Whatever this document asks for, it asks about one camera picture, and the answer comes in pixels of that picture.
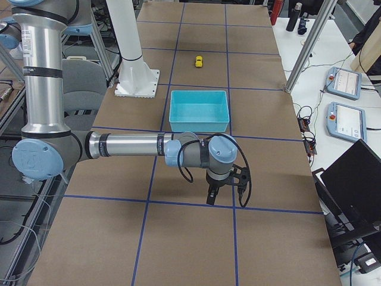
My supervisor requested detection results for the red bottle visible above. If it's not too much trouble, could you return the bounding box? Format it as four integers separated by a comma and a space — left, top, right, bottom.
270, 0, 284, 26

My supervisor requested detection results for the aluminium frame post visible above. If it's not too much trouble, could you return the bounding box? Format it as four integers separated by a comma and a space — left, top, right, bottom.
284, 0, 337, 94

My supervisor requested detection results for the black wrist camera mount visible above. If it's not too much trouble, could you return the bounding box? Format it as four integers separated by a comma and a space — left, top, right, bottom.
228, 164, 250, 197

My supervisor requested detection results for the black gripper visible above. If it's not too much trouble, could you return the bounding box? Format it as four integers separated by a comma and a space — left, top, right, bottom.
206, 171, 229, 205

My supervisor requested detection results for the black bottle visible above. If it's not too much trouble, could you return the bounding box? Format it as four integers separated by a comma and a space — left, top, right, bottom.
286, 2, 302, 32

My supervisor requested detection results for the upper teach pendant tablet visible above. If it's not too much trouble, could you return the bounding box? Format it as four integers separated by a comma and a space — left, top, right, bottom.
325, 67, 362, 100

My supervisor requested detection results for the black laptop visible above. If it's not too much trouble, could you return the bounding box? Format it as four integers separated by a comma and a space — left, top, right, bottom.
320, 138, 381, 227

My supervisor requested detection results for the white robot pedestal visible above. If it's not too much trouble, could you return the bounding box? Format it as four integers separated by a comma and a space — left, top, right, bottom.
107, 0, 160, 98

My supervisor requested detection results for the grey office chair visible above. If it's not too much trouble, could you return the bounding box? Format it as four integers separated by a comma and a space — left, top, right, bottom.
63, 59, 108, 131

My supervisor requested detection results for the teach pendant tablet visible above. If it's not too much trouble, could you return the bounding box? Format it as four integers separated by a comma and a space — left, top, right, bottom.
325, 67, 362, 100
326, 102, 367, 142

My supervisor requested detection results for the lower teach pendant tablet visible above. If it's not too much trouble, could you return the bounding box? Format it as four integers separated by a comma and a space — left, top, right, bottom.
326, 102, 367, 142

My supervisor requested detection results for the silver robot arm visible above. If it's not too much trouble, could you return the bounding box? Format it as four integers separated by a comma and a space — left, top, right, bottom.
12, 1, 250, 205

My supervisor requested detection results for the light blue plastic bin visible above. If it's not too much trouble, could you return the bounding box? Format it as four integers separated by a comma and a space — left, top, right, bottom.
168, 90, 230, 133

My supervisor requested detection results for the yellow beetle toy car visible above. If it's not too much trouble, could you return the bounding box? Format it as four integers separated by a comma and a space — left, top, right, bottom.
195, 55, 203, 68

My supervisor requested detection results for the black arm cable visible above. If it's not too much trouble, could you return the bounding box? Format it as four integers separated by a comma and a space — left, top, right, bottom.
177, 133, 252, 209

